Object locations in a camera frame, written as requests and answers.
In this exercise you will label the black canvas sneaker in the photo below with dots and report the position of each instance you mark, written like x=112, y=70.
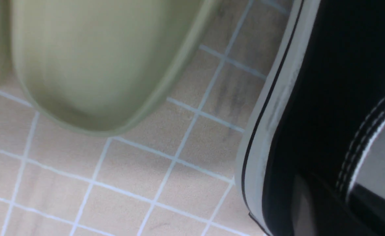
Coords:
x=312, y=158

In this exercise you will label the right green foam slipper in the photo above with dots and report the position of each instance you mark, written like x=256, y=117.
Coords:
x=99, y=67

